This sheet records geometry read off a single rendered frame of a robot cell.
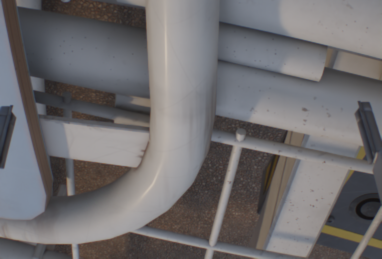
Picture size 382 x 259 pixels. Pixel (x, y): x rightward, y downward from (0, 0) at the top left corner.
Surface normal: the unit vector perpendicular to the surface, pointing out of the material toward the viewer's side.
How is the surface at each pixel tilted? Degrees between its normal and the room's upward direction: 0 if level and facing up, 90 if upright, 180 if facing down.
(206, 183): 0
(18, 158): 1
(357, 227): 0
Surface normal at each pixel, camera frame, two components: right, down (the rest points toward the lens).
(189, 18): 0.14, 0.68
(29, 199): -0.15, 0.68
